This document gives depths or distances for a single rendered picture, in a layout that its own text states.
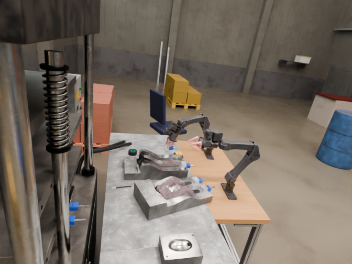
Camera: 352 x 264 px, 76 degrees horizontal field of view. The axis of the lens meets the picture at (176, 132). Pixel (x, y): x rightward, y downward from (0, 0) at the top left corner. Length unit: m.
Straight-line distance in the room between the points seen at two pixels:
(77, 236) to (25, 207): 0.91
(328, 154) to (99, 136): 4.31
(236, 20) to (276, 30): 1.91
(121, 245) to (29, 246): 0.79
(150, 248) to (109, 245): 0.22
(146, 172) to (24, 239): 1.27
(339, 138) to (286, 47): 7.50
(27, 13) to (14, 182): 0.30
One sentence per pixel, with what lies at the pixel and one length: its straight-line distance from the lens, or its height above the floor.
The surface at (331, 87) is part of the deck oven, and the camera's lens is 10.77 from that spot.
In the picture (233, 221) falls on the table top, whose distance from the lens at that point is 1.68.
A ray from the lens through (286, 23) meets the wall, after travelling 12.01.
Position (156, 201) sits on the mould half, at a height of 0.91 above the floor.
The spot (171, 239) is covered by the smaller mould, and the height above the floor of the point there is 0.87.
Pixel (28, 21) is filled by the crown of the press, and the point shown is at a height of 1.84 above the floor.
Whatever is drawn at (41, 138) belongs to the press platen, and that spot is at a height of 1.29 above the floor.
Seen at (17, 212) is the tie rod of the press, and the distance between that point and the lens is 0.57.
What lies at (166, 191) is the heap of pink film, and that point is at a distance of 1.57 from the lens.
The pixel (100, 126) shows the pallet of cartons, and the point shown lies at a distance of 3.66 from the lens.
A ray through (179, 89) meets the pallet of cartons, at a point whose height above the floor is 0.56.
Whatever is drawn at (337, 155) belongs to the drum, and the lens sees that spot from 5.36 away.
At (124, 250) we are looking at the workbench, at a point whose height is 0.80.
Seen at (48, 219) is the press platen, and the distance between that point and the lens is 1.20.
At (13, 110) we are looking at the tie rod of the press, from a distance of 0.47.
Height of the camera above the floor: 1.84
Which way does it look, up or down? 22 degrees down
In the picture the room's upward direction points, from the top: 9 degrees clockwise
